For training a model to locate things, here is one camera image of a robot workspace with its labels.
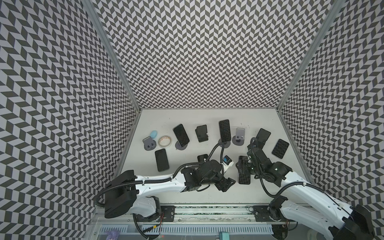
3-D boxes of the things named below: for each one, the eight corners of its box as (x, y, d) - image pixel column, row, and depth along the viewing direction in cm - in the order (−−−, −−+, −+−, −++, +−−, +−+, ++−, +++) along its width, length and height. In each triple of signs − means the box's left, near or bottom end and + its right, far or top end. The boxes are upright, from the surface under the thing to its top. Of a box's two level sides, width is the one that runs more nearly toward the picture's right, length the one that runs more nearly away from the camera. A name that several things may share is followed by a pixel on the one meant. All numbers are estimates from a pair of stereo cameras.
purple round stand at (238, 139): (232, 145, 99) (235, 137, 92) (231, 136, 104) (233, 127, 96) (243, 145, 99) (246, 137, 92) (241, 136, 104) (244, 127, 96)
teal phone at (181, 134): (176, 142, 100) (173, 127, 87) (183, 137, 103) (181, 121, 90) (183, 149, 97) (181, 134, 84) (190, 143, 100) (189, 128, 87)
